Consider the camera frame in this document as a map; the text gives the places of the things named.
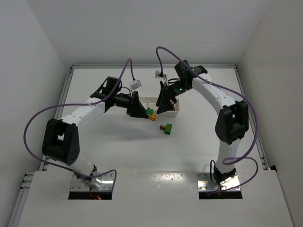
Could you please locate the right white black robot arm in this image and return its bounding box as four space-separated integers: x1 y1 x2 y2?
156 62 249 184

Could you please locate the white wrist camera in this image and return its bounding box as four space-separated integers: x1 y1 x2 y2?
155 70 168 85
129 80 142 91

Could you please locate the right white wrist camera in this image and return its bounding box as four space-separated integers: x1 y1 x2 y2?
155 70 168 85

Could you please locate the white three-compartment tray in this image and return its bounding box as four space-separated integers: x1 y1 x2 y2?
139 97 180 117

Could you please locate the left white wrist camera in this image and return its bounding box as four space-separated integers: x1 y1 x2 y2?
129 80 142 91

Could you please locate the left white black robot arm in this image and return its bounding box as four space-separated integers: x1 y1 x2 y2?
42 77 151 177

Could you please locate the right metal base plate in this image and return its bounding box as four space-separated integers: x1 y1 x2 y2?
196 172 241 192

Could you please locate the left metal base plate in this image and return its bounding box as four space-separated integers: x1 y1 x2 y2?
70 172 115 192

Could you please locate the green lego brick pair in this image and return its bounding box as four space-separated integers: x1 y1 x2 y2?
164 123 172 135

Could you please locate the yellow lego plate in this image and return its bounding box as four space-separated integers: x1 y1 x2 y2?
147 114 158 121

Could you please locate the metal base plate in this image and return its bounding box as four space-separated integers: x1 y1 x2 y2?
196 172 241 192
70 172 115 192

